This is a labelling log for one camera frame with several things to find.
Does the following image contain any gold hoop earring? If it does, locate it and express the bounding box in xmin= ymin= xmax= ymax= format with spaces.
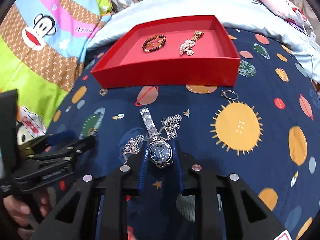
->
xmin=88 ymin=127 xmax=98 ymax=137

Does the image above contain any red cardboard tray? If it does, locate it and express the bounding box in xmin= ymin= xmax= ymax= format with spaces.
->
xmin=91 ymin=15 xmax=240 ymax=88

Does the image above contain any silver stone ring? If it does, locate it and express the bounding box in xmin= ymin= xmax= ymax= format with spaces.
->
xmin=221 ymin=89 xmax=239 ymax=101

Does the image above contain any navy planet-print cloth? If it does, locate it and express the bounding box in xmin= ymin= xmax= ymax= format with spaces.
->
xmin=48 ymin=29 xmax=319 ymax=239

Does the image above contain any pink cartoon pillow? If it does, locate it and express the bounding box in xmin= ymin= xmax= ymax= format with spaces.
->
xmin=259 ymin=0 xmax=313 ymax=30

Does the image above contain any colourful cartoon monkey blanket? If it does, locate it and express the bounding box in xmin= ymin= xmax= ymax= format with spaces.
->
xmin=1 ymin=0 xmax=112 ymax=144

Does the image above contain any white pearl bracelet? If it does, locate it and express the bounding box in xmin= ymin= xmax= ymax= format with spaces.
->
xmin=179 ymin=39 xmax=196 ymax=56

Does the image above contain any light blue pillow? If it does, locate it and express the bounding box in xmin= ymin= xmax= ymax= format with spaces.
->
xmin=87 ymin=0 xmax=319 ymax=81

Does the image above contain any person's left hand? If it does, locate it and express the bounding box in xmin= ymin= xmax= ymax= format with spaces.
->
xmin=3 ymin=189 xmax=52 ymax=239

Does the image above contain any silver blue-dial wristwatch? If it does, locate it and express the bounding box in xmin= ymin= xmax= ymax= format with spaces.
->
xmin=139 ymin=107 xmax=174 ymax=168

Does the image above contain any dark wooden bead bracelet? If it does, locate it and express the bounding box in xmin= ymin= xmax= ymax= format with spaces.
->
xmin=141 ymin=34 xmax=167 ymax=53

